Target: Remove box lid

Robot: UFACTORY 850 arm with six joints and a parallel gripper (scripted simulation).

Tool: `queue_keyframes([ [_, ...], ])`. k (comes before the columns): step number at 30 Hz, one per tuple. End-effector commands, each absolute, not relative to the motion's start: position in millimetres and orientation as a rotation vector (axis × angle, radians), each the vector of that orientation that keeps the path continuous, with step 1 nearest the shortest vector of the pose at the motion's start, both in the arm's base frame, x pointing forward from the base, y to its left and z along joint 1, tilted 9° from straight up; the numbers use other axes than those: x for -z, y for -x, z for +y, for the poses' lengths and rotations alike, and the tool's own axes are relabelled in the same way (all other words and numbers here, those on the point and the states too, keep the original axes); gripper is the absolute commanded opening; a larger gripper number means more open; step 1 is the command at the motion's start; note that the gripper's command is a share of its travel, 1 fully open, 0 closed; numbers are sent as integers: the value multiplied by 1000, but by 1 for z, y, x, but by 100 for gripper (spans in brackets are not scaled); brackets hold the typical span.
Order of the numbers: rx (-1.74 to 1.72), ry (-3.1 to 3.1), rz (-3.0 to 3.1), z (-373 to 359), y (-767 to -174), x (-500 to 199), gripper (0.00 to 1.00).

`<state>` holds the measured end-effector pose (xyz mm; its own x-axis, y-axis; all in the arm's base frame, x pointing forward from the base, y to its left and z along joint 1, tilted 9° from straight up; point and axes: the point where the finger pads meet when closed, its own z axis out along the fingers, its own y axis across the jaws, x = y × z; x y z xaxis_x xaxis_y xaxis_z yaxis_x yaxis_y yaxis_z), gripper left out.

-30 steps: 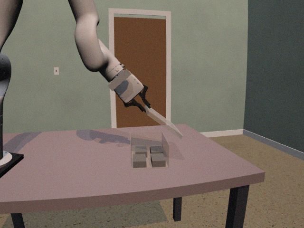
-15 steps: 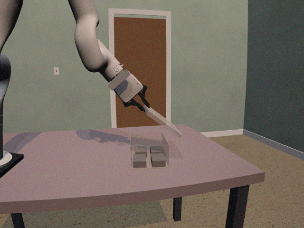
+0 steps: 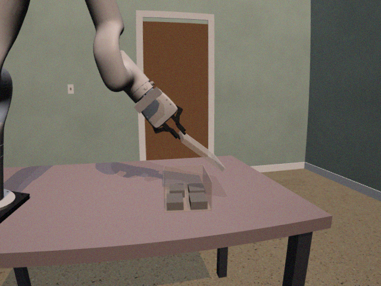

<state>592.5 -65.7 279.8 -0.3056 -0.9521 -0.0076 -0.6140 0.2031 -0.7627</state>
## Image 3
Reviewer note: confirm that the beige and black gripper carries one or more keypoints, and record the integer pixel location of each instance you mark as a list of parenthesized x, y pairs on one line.
[(160, 111)]

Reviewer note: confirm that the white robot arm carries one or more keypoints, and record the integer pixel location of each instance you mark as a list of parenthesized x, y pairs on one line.
[(117, 70)]

